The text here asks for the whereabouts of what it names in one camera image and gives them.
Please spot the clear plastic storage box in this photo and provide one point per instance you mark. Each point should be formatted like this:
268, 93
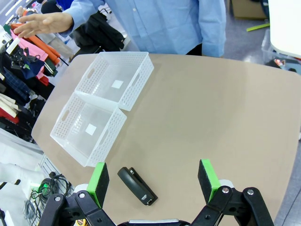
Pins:
266, 50

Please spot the black stapler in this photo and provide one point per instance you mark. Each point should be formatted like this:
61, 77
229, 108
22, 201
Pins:
137, 186

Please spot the person's right hand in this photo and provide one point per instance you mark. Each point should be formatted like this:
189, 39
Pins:
47, 23

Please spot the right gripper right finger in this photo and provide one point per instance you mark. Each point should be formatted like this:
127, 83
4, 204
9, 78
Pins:
207, 181

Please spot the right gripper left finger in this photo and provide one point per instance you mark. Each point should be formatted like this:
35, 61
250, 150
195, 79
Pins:
97, 183

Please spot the orange garment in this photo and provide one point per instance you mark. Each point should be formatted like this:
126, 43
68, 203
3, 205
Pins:
44, 48

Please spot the green stick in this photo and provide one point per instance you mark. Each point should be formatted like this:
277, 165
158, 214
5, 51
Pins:
257, 27

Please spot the person's right forearm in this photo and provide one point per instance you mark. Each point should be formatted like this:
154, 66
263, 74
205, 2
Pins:
84, 13

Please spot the pink garment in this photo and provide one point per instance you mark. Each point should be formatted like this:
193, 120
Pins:
28, 47

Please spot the black fabric bag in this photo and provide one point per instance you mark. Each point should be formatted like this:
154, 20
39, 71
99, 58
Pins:
98, 33

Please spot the white square sticker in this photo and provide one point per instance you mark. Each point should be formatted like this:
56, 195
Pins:
117, 84
91, 130

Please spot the brown cardboard box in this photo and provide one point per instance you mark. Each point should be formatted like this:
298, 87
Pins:
249, 9

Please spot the white side table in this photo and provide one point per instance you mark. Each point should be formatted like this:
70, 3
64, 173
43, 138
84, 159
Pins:
284, 23

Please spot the white fabric cover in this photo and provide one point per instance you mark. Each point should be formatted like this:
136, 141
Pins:
14, 169

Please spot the navy plaid garment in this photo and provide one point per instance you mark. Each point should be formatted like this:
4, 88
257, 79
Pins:
16, 87

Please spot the person in blue shirt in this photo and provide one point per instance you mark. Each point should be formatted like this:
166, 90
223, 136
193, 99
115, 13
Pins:
160, 26

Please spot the white perforated plastic basket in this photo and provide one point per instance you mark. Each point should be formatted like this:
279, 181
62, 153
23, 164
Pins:
105, 73
77, 143

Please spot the person's left forearm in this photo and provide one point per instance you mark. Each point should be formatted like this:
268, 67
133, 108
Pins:
214, 35

